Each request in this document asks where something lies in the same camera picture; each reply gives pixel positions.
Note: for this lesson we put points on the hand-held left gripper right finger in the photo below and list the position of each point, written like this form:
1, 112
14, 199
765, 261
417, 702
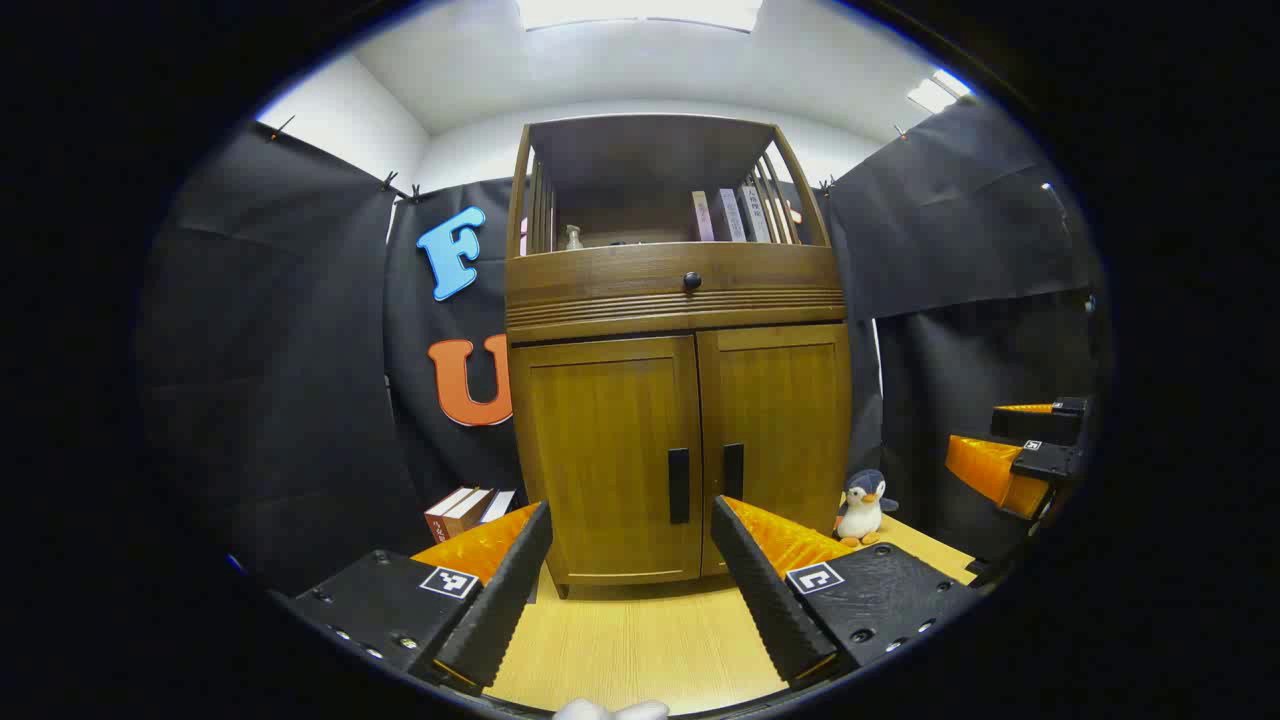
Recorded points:
765, 590

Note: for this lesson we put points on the wooden cabinet door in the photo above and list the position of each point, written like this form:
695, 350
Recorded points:
785, 420
600, 450

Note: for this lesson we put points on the large ceiling light panel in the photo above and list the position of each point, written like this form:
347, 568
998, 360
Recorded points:
640, 12

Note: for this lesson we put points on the white book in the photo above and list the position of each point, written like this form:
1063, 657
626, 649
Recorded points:
732, 215

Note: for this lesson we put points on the brown book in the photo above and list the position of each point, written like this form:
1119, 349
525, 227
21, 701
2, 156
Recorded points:
468, 512

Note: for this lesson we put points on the small ceiling light panel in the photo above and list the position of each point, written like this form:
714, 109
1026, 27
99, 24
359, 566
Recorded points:
938, 92

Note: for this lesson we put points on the wooden double-door shoe cabinet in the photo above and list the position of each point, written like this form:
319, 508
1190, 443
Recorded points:
640, 300

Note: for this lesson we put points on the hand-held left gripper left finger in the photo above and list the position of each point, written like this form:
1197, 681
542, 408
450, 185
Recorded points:
500, 600

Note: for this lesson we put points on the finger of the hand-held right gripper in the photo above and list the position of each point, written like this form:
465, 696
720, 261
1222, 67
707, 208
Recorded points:
1045, 425
1045, 462

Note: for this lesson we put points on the red-brown book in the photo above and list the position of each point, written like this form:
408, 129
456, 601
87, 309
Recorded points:
443, 520

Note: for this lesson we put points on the black backdrop cloth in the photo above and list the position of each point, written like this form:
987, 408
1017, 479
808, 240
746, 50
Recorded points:
280, 380

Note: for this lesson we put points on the plush penguin toy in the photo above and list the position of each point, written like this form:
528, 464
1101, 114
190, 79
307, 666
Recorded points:
860, 515

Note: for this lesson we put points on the blue book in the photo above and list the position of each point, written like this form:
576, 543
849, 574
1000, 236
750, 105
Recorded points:
498, 505

